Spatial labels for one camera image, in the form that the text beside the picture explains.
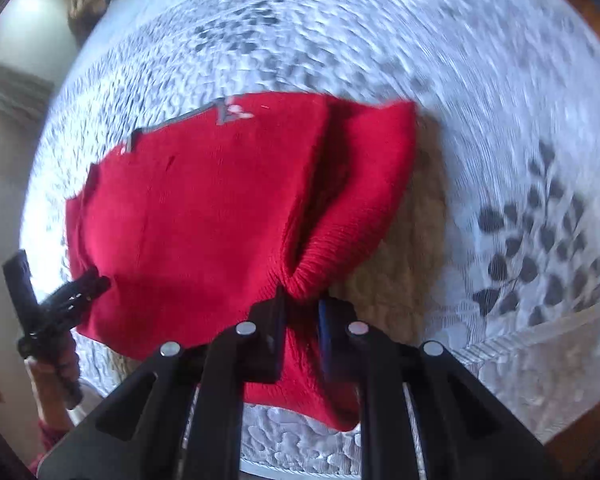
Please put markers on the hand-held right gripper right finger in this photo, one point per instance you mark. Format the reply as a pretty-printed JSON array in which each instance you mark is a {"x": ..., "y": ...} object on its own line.
[{"x": 324, "y": 340}]

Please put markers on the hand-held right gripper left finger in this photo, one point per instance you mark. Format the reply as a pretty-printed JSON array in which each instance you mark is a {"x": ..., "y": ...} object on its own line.
[{"x": 280, "y": 330}]

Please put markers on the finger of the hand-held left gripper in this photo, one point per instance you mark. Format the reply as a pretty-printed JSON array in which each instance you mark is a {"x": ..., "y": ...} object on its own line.
[
  {"x": 90, "y": 292},
  {"x": 77, "y": 282}
]

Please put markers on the red knit sweater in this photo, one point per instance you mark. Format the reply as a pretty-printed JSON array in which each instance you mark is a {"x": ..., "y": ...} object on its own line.
[{"x": 205, "y": 220}]

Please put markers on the person's left forearm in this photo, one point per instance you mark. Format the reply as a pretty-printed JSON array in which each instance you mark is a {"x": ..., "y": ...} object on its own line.
[{"x": 52, "y": 442}]

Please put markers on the person's left hand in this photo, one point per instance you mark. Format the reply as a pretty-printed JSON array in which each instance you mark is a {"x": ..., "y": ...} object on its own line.
[{"x": 55, "y": 370}]

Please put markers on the beige curtain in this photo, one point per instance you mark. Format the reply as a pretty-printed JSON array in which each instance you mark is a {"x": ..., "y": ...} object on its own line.
[{"x": 15, "y": 90}]

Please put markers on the grey floral quilted bedspread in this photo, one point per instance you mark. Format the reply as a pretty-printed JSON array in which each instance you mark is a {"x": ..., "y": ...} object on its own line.
[{"x": 505, "y": 160}]

